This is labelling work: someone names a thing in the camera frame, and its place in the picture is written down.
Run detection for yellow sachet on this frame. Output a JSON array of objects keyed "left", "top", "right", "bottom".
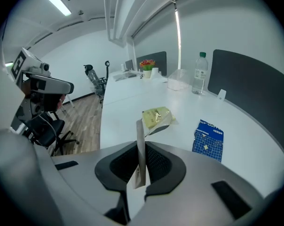
[{"left": 142, "top": 106, "right": 178, "bottom": 130}]

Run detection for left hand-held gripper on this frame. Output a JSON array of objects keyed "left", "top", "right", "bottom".
[{"left": 10, "top": 47, "right": 74, "bottom": 131}]

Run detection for black mesh office chair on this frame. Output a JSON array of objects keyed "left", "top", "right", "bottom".
[
  {"left": 22, "top": 112, "right": 80, "bottom": 156},
  {"left": 98, "top": 60, "right": 111, "bottom": 109}
]

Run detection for pale pink sachet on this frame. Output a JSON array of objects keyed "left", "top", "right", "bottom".
[{"left": 129, "top": 119, "right": 147, "bottom": 190}]

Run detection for white divider clip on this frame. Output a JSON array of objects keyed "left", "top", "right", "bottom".
[{"left": 216, "top": 89, "right": 227, "bottom": 102}]

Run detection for potted artificial flowers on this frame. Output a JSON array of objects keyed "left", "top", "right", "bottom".
[{"left": 139, "top": 59, "right": 156, "bottom": 79}]

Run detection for clear plastic container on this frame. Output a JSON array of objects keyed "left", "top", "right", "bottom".
[{"left": 167, "top": 69, "right": 190, "bottom": 91}]

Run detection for plastic-wrapped office chair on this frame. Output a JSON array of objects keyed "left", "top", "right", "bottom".
[{"left": 83, "top": 64, "right": 105, "bottom": 97}]

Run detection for clear water bottle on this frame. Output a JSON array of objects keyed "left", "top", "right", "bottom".
[{"left": 191, "top": 52, "right": 209, "bottom": 96}]

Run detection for blue coffee packet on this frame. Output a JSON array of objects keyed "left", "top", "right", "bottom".
[{"left": 192, "top": 119, "right": 224, "bottom": 162}]

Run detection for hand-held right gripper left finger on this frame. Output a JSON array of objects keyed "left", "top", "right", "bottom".
[{"left": 51, "top": 141, "right": 138, "bottom": 226}]

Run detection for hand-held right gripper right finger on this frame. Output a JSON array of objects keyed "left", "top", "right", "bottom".
[{"left": 130, "top": 141, "right": 265, "bottom": 226}]

